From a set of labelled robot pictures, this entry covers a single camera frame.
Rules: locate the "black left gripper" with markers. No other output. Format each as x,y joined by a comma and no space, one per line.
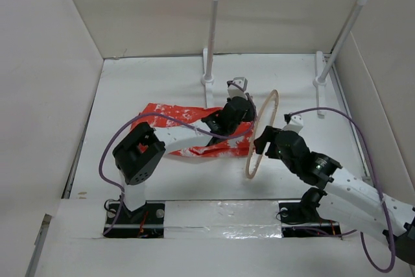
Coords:
249,113

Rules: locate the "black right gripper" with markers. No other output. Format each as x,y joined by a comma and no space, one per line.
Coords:
268,135

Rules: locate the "orange white-speckled trousers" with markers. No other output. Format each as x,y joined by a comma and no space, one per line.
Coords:
175,126

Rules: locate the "wooden clothes hanger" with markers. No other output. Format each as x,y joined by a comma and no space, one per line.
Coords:
258,142

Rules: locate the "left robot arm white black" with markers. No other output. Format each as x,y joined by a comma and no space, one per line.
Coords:
141,150

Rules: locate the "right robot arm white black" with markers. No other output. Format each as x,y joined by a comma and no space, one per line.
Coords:
338,195

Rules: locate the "white clothes rack with metal bar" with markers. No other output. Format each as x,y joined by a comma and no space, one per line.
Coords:
317,27

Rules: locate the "silver foil tape strip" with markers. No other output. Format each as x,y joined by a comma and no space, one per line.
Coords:
221,219

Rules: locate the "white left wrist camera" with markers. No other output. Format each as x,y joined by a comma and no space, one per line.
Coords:
237,87

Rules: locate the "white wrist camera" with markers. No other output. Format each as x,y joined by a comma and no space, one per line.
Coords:
294,123
237,87

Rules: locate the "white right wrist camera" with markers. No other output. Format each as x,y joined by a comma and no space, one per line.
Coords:
294,123

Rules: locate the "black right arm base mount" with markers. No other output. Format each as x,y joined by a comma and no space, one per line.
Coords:
299,218

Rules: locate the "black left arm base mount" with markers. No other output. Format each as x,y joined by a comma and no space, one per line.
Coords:
146,222

